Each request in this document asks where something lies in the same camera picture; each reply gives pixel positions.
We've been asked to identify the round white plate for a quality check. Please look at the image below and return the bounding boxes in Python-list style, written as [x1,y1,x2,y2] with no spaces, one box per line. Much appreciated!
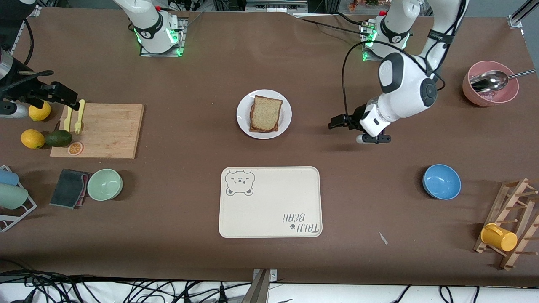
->
[236,89,292,140]

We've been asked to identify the plain bread slice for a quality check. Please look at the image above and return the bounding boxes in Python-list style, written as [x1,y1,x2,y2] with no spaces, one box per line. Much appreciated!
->
[250,95,283,132]

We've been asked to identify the yellow plastic fork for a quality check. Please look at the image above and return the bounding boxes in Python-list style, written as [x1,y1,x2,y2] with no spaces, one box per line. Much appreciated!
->
[75,99,85,135]

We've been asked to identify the yellow lemon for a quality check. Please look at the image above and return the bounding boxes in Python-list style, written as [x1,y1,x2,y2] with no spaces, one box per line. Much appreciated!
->
[21,129,45,150]
[28,101,51,122]

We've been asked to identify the dark green avocado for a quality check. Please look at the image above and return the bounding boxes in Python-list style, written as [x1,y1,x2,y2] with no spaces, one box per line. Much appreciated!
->
[45,130,73,148]

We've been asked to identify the wooden cutting board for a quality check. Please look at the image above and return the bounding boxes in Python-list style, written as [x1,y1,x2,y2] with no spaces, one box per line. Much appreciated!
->
[50,103,145,159]

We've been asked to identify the grey and pink folded cloth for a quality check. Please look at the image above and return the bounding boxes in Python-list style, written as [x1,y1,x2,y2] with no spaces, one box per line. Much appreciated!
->
[49,169,92,210]

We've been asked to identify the light green bowl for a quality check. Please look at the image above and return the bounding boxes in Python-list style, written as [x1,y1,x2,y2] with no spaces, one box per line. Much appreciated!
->
[87,168,123,202]

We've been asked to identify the light blue cup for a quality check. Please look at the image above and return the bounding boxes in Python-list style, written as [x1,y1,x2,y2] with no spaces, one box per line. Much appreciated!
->
[0,169,20,186]

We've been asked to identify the beige bear print tray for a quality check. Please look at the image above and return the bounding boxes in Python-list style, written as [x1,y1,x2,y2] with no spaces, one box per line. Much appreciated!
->
[219,166,323,239]

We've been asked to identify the blue bowl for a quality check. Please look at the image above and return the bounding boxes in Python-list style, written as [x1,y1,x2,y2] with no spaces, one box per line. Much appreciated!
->
[422,164,462,200]

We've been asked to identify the pale green cup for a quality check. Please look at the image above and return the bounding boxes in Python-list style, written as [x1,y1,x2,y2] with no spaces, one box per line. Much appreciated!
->
[0,183,29,210]

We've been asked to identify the pink bowl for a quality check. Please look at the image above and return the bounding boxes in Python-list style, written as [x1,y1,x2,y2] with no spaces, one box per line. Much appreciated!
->
[462,61,519,107]

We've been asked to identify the metal spoon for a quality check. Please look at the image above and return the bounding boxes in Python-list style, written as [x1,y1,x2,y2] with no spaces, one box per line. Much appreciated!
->
[469,69,537,93]

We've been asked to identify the wooden cup rack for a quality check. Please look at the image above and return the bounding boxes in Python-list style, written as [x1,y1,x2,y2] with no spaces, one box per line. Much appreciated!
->
[473,178,539,271]

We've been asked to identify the yellow cup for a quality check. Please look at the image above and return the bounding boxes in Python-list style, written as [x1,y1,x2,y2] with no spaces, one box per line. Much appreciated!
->
[480,223,518,252]

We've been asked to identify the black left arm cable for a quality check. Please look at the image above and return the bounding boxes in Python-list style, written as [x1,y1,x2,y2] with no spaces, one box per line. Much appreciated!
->
[342,0,469,119]

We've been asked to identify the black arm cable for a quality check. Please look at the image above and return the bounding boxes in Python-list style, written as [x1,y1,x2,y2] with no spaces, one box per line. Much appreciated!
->
[342,0,469,119]
[0,19,55,91]

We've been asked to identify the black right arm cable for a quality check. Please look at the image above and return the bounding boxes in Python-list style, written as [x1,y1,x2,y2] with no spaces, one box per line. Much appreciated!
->
[0,19,55,91]

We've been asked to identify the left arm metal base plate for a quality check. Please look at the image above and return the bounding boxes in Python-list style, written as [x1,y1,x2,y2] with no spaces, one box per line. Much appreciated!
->
[360,21,407,63]

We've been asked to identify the black cable on table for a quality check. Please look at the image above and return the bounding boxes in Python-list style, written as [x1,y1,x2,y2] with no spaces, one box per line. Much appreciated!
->
[289,12,373,38]

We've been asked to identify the white wire rack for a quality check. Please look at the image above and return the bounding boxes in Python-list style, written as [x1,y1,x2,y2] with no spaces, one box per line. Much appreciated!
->
[0,165,37,233]

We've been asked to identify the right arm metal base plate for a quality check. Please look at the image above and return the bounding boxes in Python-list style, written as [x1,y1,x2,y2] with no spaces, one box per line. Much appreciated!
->
[140,17,187,57]

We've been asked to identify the metal clamp bracket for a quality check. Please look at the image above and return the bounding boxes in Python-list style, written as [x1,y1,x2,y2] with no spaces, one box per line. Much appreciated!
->
[241,268,278,303]

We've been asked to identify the black floor cable bundle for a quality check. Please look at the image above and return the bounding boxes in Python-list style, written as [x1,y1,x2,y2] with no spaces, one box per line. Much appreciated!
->
[0,269,253,303]

